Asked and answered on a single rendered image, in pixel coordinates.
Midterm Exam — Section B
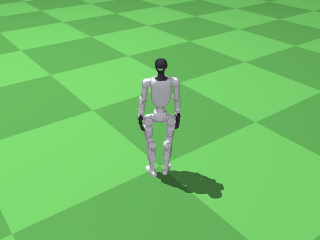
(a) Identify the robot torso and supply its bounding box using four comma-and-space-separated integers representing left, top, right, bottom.
150, 75, 172, 123

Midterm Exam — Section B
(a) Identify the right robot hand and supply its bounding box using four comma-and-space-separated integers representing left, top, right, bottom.
175, 113, 181, 129

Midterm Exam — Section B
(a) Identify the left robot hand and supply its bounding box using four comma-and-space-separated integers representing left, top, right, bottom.
138, 115, 145, 131

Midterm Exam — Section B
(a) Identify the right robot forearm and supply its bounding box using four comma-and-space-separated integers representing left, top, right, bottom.
174, 95, 181, 116

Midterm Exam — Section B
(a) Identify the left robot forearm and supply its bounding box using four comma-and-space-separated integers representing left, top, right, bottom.
138, 96, 146, 118

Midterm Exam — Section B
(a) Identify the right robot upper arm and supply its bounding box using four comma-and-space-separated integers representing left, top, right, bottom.
171, 77, 180, 101

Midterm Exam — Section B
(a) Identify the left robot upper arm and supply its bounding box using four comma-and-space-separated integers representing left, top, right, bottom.
141, 78, 152, 103

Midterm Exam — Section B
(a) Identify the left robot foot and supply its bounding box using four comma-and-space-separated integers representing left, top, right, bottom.
145, 165, 157, 177

